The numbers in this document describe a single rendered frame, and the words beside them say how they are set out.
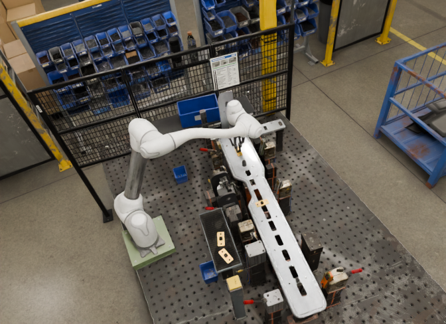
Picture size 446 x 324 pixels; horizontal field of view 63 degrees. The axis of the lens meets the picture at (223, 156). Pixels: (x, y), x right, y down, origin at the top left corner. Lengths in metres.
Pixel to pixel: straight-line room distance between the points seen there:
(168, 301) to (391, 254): 1.43
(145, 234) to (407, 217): 2.33
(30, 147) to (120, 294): 1.82
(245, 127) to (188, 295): 1.10
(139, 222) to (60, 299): 1.40
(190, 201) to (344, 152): 1.89
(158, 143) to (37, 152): 2.39
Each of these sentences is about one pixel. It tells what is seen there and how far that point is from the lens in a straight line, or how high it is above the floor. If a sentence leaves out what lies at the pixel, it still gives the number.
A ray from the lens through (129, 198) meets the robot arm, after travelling 2.46.
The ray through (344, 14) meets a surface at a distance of 4.93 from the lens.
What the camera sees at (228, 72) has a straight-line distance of 2.83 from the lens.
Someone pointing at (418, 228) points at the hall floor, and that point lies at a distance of 3.63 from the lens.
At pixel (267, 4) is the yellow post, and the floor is 1.72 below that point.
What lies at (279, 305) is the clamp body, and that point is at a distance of 2.03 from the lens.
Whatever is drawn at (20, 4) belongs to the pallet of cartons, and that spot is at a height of 0.76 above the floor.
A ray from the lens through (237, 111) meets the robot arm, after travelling 2.27.
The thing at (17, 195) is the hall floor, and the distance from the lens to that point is 4.45.
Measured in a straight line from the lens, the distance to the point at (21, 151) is 4.27.
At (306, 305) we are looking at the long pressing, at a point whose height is 1.00.
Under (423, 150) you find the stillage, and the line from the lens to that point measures 4.00.
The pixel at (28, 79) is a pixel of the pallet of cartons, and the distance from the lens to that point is 4.77.
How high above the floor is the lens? 2.94
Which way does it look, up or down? 48 degrees down
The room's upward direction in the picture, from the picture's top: 9 degrees counter-clockwise
